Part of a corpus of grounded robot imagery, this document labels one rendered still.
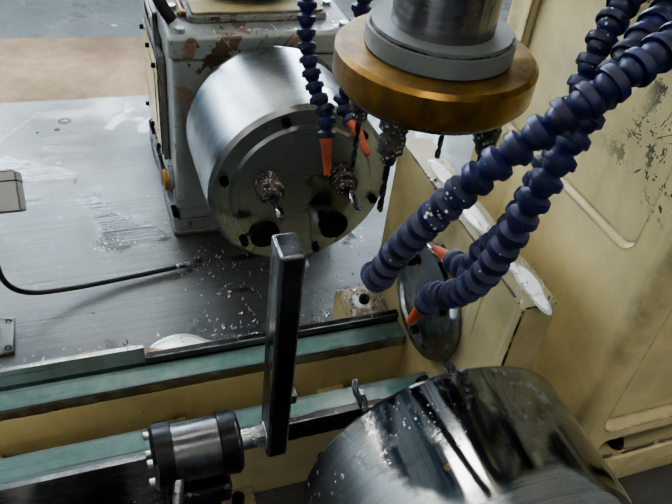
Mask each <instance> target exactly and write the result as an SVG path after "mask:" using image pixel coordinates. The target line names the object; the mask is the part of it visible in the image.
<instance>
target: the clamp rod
mask: <svg viewBox="0 0 672 504"><path fill-rule="evenodd" d="M254 427H255V425H253V426H248V427H244V428H240V431H241V436H242V441H243V448H244V450H245V449H249V448H254V447H257V445H258V443H263V442H265V443H266V441H265V440H261V441H258V439H257V433H261V432H264V429H261V430H257V431H256V428H254Z"/></svg>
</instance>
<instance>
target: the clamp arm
mask: <svg viewBox="0 0 672 504"><path fill-rule="evenodd" d="M310 270H311V266H310V264H309V261H308V259H307V257H306V255H305V252H304V250H303V248H302V246H301V243H300V241H299V239H298V237H297V234H296V233H294V232H291V233H284V234H276V235H273V236H272V237H271V253H270V271H269V289H268V307H267V325H266V343H265V361H264V379H263V397H262V415H261V420H260V422H259V424H260V425H258V424H255V427H254V428H256V431H257V430H261V429H264V432H261V433H257V439H258V441H261V440H265V441H266V443H265V442H263V443H258V445H257V447H262V446H264V448H265V451H266V455H267V457H274V456H278V455H283V454H285V453H286V452H287V444H288V434H289V423H290V413H291V404H295V403H296V402H297V393H296V390H295V387H294V385H293V383H294V373H295V363H296V353H297V342H298V332H299V322H300V312H301V302H302V292H303V282H304V279H305V278H310ZM261 424H262V425H261ZM262 427H263V428H262ZM264 433H265V434H264Z"/></svg>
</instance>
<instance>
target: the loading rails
mask: <svg viewBox="0 0 672 504"><path fill-rule="evenodd" d="M398 316H399V313H398V311H397V310H396V309H394V310H388V311H382V312H376V313H371V314H365V315H359V316H353V317H348V318H342V319H336V320H330V321H324V322H319V323H313V324H307V325H301V326H299V332H298V342H297V353H296V363H295V373H294V383H293V385H294V387H295V390H296V393H297V402H296V403H295V404H291V413H290V423H289V434H288V444H287V452H286V453H285V454H283V455H278V456H274V457H267V455H266V451H265V448H264V446H262V447H254V448H249V449H245V450H244V458H245V466H244V469H243V471H242V472H241V473H238V474H234V475H230V477H231V481H232V497H231V499H230V500H226V501H222V504H256V501H255V497H254V494H253V493H256V492H261V491H265V490H269V489H273V488H277V487H281V486H285V485H289V484H293V483H297V482H302V481H306V480H307V478H308V476H309V474H310V472H311V470H312V468H313V466H314V465H315V463H316V461H317V460H318V459H317V455H318V454H319V453H320V452H322V451H324V450H325V449H326V447H327V446H328V445H329V444H330V442H331V441H332V440H333V439H334V438H335V437H336V436H337V435H338V434H339V433H340V432H341V431H342V430H343V429H344V428H345V427H346V426H348V425H349V424H350V423H351V422H352V421H354V420H355V419H356V418H357V417H359V416H360V415H361V414H362V410H361V409H360V407H359V406H358V403H357V401H356V399H355V396H354V394H353V391H352V387H351V386H350V385H351V383H352V380H353V379H358V386H359V387H360V388H362V389H363V391H364V393H365V395H366V398H367V400H368V406H369V408H371V407H373V406H374V405H376V404H377V403H379V402H381V401H382V400H384V399H386V398H388V397H389V396H391V395H393V394H395V393H397V392H399V391H401V390H403V389H405V388H407V387H409V386H411V385H414V384H416V383H415V381H416V379H417V378H418V377H419V376H422V375H427V374H426V372H421V373H416V374H411V375H406V376H401V377H397V373H398V369H399V365H400V361H401V357H402V353H403V349H404V344H405V342H406V338H407V337H406V335H405V333H404V331H403V329H402V327H401V326H400V324H399V322H398V321H397V320H398ZM265 343H266V332H261V333H255V334H249V335H243V336H237V337H232V338H226V339H220V340H214V341H208V342H203V343H197V344H191V345H185V346H180V347H174V348H168V349H162V350H156V351H151V352H145V353H144V347H143V344H140V345H134V346H128V347H122V348H116V349H111V350H105V351H99V352H93V353H87V354H81V355H75V356H69V357H63V358H57V359H51V360H45V361H39V362H34V363H28V364H22V365H16V366H10V367H4V368H0V504H169V503H168V498H167V492H166V490H165V491H161V492H160V491H158V490H157V489H156V486H153V487H150V484H149V479H151V478H154V474H153V468H150V469H148V468H147V460H150V459H151V458H150V459H146V458H145V451H149V450H150V447H149V440H145V441H144V440H143V435H142V433H143V432H148V431H147V429H148V427H149V426H150V425H152V424H157V423H162V422H166V421H167V422H168V423H169V424H171V423H176V422H181V421H186V420H191V419H196V418H201V417H206V416H210V415H213V412H216V411H220V410H225V409H231V410H233V411H234V412H235V414H236V416H237V419H238V422H239V426H240V428H244V427H248V426H253V425H255V424H259V422H260V420H261V415H262V397H263V379H264V361H265Z"/></svg>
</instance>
